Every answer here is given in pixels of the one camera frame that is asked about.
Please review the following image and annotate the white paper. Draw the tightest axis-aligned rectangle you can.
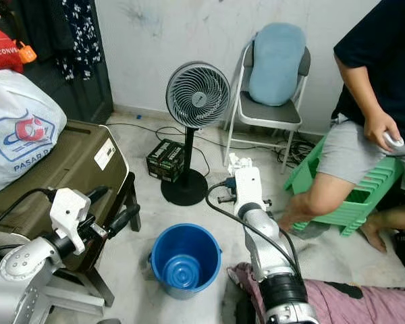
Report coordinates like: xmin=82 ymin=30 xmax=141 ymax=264
xmin=227 ymin=153 xmax=254 ymax=173

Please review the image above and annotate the black cardboard box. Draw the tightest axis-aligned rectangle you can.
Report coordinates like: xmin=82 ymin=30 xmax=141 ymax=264
xmin=146 ymin=138 xmax=187 ymax=184

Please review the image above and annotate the person in grey shorts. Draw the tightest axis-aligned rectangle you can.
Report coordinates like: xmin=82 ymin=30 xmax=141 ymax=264
xmin=280 ymin=0 xmax=405 ymax=255

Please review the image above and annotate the green plastic stool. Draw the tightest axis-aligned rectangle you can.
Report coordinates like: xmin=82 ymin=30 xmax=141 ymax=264
xmin=281 ymin=130 xmax=405 ymax=238

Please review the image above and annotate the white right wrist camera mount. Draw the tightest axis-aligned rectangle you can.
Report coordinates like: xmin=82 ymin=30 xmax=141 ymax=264
xmin=232 ymin=165 xmax=265 ymax=212

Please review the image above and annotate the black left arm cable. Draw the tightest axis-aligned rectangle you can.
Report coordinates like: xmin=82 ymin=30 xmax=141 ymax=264
xmin=0 ymin=188 xmax=60 ymax=261

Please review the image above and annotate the grey folding chair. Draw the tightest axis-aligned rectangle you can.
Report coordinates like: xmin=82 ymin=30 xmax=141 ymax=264
xmin=221 ymin=34 xmax=313 ymax=176

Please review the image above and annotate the white handheld controller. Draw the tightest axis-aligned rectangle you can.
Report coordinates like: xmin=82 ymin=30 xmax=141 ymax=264
xmin=383 ymin=132 xmax=405 ymax=149

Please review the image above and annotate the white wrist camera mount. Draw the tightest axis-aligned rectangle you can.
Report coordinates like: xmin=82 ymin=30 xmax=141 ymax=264
xmin=232 ymin=165 xmax=265 ymax=212
xmin=49 ymin=187 xmax=93 ymax=238

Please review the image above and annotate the grey black pedestal fan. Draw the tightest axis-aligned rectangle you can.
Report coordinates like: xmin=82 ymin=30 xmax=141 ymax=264
xmin=160 ymin=60 xmax=232 ymax=207

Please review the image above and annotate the orange tag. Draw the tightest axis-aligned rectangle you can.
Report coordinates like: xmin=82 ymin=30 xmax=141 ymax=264
xmin=17 ymin=41 xmax=38 ymax=65

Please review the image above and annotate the person's right hand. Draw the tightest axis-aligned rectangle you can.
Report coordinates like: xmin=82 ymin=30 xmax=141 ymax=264
xmin=363 ymin=108 xmax=405 ymax=152

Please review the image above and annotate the black floor cable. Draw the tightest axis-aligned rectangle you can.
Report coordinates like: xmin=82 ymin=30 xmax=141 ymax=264
xmin=108 ymin=120 xmax=318 ymax=169

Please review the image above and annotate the blue plastic bucket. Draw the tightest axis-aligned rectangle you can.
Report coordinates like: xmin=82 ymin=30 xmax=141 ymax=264
xmin=149 ymin=222 xmax=223 ymax=300

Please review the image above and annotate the dark floral garment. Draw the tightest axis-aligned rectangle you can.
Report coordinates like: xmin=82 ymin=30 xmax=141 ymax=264
xmin=57 ymin=0 xmax=103 ymax=83

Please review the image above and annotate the red Yonex bag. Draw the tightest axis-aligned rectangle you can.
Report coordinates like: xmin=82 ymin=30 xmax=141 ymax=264
xmin=0 ymin=24 xmax=29 ymax=74

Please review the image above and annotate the white plastic bag with logo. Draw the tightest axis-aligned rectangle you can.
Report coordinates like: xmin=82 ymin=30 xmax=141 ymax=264
xmin=0 ymin=65 xmax=70 ymax=198

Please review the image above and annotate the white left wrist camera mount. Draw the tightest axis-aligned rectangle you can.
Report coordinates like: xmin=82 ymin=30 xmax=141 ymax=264
xmin=49 ymin=187 xmax=93 ymax=238

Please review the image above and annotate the black cabinet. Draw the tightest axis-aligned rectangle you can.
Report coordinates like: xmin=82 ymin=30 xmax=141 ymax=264
xmin=3 ymin=0 xmax=115 ymax=127

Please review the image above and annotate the olive brown storage box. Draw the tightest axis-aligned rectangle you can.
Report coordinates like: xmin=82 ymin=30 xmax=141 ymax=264
xmin=0 ymin=119 xmax=131 ymax=271

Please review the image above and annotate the light blue cushion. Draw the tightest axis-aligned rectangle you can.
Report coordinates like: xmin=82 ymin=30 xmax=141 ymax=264
xmin=248 ymin=22 xmax=307 ymax=107

